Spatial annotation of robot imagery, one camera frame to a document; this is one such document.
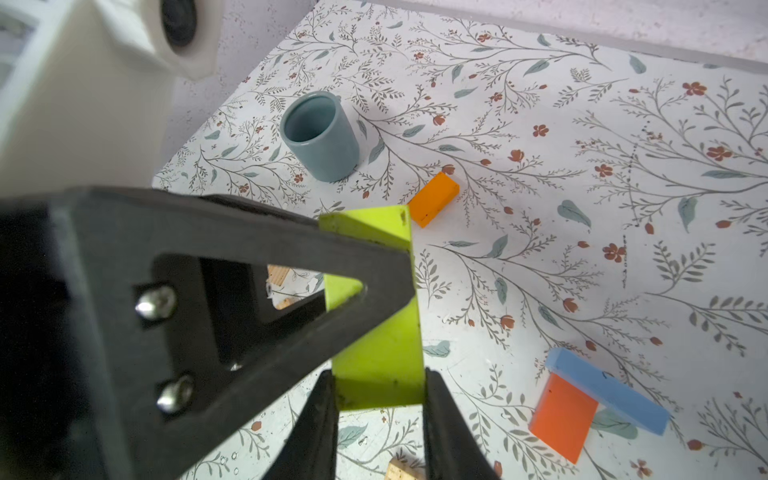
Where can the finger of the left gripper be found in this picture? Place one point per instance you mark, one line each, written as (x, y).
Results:
(136, 330)

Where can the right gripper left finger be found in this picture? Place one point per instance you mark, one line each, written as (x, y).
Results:
(310, 451)

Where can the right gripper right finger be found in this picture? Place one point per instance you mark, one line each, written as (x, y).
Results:
(451, 451)

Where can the lime green wooden block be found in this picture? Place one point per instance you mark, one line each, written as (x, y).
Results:
(384, 368)

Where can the red-orange wooden block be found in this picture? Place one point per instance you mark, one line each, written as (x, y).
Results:
(563, 417)

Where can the blue wooden block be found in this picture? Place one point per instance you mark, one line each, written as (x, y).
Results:
(627, 403)

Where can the small natural wood block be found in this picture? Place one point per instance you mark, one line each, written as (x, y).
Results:
(396, 470)

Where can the natural wood block pair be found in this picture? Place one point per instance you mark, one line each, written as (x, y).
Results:
(285, 286)

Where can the orange wooden block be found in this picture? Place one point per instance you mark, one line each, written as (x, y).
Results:
(432, 199)

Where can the teal ceramic cup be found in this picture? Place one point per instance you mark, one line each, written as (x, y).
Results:
(317, 131)

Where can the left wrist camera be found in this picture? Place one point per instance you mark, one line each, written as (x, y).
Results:
(87, 86)

